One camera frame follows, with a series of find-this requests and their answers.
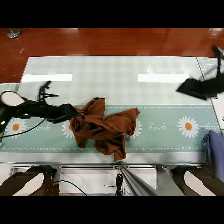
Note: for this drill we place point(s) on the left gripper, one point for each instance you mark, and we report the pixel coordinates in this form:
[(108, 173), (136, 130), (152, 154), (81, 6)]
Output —
[(64, 112)]

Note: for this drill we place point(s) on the silver frame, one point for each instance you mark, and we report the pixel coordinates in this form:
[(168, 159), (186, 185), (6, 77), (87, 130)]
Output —
[(143, 178)]

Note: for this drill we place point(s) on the blue garment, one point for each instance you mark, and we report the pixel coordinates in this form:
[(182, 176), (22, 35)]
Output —
[(215, 153)]

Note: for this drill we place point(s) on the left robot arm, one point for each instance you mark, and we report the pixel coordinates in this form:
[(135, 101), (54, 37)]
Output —
[(31, 110)]

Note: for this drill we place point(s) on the brown shirt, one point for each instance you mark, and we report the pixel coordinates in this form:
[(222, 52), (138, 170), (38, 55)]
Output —
[(100, 128)]

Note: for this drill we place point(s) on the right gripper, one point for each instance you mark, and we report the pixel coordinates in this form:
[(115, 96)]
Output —
[(192, 89)]

